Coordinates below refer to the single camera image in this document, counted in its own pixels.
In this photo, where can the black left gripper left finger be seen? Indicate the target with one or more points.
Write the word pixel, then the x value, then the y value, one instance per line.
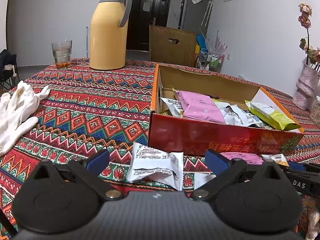
pixel 58 198

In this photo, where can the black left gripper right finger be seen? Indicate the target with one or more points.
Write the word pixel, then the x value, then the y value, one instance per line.
pixel 250 197

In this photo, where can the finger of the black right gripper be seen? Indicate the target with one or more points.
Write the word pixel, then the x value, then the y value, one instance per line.
pixel 308 172

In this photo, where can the white gold noodle snack packet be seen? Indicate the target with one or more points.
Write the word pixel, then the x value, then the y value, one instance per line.
pixel 278 158

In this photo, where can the pink snack packet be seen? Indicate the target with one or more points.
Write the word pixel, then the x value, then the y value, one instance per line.
pixel 250 158
pixel 199 107

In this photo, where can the green snack packet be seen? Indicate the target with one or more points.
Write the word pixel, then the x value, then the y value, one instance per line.
pixel 271 116

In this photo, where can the pink vase with dried flowers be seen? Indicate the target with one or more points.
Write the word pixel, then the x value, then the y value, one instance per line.
pixel 307 83

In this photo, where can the white cotton gloves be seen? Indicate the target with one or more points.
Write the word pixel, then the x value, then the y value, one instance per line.
pixel 17 113

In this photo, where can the colourful patterned tablecloth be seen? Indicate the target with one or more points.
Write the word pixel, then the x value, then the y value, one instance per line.
pixel 85 111

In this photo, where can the red cardboard snack box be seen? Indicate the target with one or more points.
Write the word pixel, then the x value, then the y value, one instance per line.
pixel 206 128

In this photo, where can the white and gold snack packet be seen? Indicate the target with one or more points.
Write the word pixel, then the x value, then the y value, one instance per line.
pixel 174 107

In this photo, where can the black folding chair with clothes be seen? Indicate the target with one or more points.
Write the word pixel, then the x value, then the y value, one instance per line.
pixel 9 71

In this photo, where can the glass cup with drink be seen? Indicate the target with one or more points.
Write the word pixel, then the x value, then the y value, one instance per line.
pixel 62 53

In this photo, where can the yellow thermos jug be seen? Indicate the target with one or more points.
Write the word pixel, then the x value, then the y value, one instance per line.
pixel 108 34

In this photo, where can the grey refrigerator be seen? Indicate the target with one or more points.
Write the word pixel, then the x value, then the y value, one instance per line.
pixel 192 16

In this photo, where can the dark entrance door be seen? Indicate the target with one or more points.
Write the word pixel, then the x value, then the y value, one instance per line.
pixel 143 14

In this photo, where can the wire rack with bottles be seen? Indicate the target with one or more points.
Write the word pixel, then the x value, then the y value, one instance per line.
pixel 209 61

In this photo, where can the brown cardboard box with handle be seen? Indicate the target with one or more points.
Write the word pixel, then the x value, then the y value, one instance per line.
pixel 169 45

